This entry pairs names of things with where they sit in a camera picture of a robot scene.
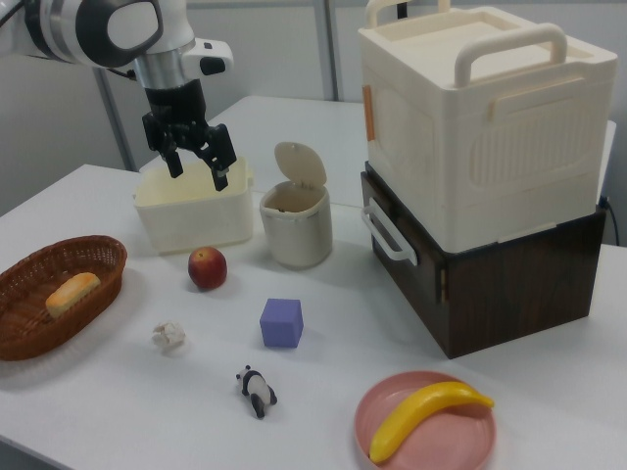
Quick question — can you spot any purple cube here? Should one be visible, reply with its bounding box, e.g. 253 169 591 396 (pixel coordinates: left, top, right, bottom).
259 297 306 350

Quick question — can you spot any cream plastic tub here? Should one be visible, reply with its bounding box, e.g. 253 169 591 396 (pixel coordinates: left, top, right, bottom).
132 155 257 257

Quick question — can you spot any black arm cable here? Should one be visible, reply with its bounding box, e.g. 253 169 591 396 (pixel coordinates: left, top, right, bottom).
100 66 141 83

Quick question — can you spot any red apple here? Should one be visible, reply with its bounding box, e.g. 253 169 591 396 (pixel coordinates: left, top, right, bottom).
187 245 229 293

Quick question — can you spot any brown wicker basket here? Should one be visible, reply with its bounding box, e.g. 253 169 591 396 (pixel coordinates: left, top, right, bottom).
0 234 129 363

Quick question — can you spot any yellow banana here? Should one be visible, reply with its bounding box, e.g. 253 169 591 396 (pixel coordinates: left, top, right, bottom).
367 380 497 464

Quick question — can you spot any pink plate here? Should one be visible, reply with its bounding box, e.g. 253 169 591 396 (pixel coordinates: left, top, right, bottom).
354 370 499 470

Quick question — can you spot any bread loaf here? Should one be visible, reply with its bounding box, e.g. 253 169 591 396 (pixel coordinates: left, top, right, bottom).
44 271 102 320

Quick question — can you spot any beige mini trash can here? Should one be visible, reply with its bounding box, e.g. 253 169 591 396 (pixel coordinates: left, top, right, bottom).
259 141 332 270

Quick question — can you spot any white drawer handle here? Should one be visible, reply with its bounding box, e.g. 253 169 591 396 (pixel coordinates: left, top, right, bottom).
361 202 418 267

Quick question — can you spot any cream plastic storage box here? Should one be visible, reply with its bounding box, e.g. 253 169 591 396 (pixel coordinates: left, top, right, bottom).
357 0 619 254

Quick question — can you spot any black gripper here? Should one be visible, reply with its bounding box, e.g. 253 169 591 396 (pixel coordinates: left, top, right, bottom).
141 77 238 193

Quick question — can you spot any dark wood drawer box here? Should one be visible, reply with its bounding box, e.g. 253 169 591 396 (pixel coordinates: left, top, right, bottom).
360 161 609 361

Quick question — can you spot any panda toy figure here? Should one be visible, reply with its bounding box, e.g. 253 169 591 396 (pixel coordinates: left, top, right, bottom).
235 363 279 420

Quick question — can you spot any crumpled white paper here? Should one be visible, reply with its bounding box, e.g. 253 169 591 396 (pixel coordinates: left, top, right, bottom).
150 319 189 356

